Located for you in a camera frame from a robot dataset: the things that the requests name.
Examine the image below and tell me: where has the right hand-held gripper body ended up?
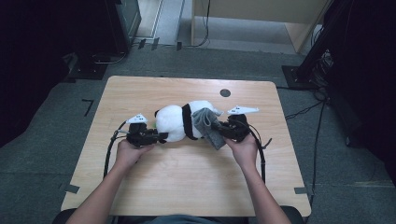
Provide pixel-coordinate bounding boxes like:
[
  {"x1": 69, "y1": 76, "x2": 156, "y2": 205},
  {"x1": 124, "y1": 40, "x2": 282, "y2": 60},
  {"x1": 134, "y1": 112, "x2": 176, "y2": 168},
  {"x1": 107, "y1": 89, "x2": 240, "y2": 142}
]
[{"x1": 219, "y1": 105, "x2": 261, "y2": 144}]

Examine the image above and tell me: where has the person's grey-blue clothing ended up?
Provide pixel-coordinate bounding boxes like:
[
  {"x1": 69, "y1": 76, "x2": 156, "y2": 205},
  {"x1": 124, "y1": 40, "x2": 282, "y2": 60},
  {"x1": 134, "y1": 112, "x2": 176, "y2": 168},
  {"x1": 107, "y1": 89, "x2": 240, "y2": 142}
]
[{"x1": 146, "y1": 214, "x2": 250, "y2": 224}]

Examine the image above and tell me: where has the grey cloth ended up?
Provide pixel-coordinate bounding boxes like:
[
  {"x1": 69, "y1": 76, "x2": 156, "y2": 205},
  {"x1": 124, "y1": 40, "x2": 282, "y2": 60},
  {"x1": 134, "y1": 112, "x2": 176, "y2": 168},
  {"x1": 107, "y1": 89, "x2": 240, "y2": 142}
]
[{"x1": 191, "y1": 106, "x2": 228, "y2": 151}]

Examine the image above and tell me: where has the black metal stand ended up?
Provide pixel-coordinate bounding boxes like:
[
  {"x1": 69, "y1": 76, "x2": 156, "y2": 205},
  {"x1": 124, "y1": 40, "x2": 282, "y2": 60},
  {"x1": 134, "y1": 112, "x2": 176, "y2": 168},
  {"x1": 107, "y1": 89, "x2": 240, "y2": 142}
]
[{"x1": 281, "y1": 0, "x2": 354, "y2": 91}]

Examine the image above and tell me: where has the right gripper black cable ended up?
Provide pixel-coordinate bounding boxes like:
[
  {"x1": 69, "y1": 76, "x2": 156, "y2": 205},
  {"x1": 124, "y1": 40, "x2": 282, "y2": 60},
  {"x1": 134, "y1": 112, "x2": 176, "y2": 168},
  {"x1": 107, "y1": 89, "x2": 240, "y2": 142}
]
[{"x1": 245, "y1": 123, "x2": 273, "y2": 185}]

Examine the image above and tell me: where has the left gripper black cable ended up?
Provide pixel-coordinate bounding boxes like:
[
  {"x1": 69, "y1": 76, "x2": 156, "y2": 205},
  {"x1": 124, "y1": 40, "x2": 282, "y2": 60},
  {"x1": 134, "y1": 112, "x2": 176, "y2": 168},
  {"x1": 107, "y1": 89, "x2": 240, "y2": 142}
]
[{"x1": 103, "y1": 120, "x2": 130, "y2": 179}]

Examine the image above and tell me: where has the black cabinet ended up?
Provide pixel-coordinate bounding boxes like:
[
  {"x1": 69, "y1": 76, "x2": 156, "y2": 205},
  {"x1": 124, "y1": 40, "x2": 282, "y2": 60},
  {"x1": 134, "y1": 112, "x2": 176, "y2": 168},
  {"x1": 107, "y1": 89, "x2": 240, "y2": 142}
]
[{"x1": 104, "y1": 0, "x2": 143, "y2": 58}]

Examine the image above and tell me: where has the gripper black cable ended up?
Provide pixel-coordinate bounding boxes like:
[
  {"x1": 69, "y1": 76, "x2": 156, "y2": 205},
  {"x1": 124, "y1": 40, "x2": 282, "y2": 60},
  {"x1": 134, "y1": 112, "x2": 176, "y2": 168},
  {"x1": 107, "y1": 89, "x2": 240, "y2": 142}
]
[
  {"x1": 245, "y1": 123, "x2": 273, "y2": 185},
  {"x1": 103, "y1": 120, "x2": 130, "y2": 179}
]

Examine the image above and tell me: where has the looped black floor cable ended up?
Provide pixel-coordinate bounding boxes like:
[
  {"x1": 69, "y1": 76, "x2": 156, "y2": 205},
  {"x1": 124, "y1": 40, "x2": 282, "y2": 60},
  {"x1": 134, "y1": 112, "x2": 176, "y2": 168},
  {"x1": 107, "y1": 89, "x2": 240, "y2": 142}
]
[{"x1": 91, "y1": 50, "x2": 129, "y2": 65}]

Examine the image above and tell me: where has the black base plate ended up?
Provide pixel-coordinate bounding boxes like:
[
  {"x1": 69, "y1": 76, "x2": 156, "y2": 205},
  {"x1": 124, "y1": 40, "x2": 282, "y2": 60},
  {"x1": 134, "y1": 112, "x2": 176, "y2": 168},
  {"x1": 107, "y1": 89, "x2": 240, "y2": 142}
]
[{"x1": 65, "y1": 60, "x2": 109, "y2": 81}]

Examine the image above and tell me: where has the short black floor cable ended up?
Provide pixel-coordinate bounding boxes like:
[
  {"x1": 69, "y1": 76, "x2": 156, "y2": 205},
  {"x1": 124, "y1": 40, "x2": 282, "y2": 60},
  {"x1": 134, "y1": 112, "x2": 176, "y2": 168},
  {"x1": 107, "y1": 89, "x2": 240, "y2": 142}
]
[{"x1": 284, "y1": 100, "x2": 325, "y2": 121}]

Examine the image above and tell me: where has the panda plush toy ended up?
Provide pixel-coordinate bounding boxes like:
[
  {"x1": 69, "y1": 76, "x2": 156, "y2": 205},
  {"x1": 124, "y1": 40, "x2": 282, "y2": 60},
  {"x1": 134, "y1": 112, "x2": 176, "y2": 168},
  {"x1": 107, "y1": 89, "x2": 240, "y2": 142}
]
[{"x1": 151, "y1": 100, "x2": 224, "y2": 144}]

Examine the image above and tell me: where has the person's right hand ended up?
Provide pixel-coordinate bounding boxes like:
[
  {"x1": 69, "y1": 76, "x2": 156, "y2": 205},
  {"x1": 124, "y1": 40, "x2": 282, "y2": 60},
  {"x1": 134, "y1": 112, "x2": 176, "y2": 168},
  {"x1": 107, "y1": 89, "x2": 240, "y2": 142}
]
[{"x1": 223, "y1": 133, "x2": 260, "y2": 172}]

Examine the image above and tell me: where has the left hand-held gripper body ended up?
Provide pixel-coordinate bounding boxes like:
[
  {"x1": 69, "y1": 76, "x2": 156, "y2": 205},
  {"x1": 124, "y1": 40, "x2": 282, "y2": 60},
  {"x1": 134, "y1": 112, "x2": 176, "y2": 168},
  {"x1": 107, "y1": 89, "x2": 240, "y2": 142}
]
[{"x1": 125, "y1": 113, "x2": 161, "y2": 148}]

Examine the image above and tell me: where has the black hanging cable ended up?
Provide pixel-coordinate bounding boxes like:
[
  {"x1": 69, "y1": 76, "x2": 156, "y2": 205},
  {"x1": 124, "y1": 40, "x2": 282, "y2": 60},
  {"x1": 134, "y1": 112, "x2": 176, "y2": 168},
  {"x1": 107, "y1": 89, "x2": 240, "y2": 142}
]
[{"x1": 186, "y1": 0, "x2": 212, "y2": 49}]

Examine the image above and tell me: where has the dark curtain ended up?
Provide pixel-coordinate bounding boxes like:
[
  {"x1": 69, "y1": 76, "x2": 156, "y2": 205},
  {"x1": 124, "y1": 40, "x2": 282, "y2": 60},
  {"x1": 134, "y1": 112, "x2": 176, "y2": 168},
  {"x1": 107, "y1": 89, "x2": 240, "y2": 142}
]
[
  {"x1": 0, "y1": 0, "x2": 108, "y2": 147},
  {"x1": 323, "y1": 0, "x2": 396, "y2": 185}
]

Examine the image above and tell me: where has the tangle of cables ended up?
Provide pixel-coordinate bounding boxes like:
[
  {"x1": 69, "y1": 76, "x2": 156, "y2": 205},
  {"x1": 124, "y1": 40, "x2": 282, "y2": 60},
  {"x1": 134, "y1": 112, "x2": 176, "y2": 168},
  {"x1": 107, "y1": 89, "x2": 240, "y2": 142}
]
[{"x1": 309, "y1": 49, "x2": 334, "y2": 102}]

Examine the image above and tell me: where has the light wooden cabinet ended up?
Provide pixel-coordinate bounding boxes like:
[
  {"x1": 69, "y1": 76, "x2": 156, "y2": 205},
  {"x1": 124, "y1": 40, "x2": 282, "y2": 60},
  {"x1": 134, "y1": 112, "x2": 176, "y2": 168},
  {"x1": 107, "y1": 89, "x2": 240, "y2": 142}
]
[{"x1": 190, "y1": 0, "x2": 332, "y2": 54}]

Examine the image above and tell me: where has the long black floor cable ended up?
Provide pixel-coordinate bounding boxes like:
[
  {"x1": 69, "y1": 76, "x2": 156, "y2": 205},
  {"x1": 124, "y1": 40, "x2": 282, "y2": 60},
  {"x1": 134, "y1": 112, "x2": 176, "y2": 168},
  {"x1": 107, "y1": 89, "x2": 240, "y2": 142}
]
[{"x1": 303, "y1": 99, "x2": 327, "y2": 224}]

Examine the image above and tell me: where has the person's left hand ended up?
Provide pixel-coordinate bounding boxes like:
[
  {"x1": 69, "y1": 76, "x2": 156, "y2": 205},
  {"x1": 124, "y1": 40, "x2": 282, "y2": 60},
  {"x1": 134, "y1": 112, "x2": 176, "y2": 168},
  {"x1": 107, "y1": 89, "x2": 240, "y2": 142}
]
[{"x1": 115, "y1": 138, "x2": 155, "y2": 175}]

